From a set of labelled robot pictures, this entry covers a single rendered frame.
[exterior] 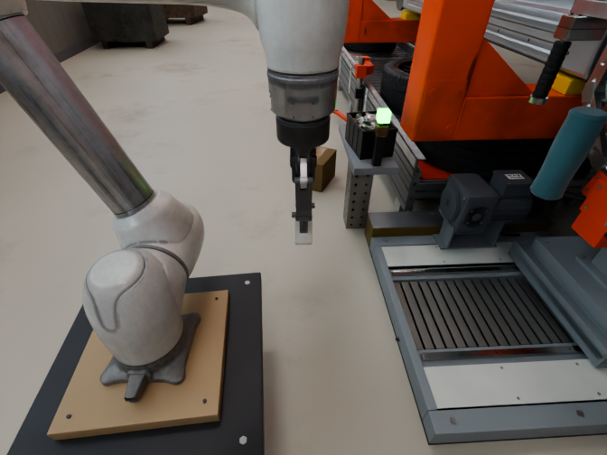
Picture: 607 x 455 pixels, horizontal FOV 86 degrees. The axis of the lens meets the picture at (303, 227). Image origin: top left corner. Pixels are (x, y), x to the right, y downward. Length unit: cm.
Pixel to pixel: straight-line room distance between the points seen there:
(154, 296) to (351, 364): 73
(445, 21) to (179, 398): 124
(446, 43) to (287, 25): 91
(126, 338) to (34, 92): 47
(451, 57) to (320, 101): 89
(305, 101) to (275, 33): 8
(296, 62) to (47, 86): 49
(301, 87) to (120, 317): 51
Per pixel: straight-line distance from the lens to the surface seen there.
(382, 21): 319
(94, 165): 78
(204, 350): 86
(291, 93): 42
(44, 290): 173
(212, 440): 81
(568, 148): 118
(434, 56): 126
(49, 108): 76
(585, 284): 143
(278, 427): 111
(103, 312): 71
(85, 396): 91
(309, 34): 40
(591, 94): 133
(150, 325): 72
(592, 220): 127
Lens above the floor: 105
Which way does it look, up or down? 39 degrees down
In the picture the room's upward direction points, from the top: straight up
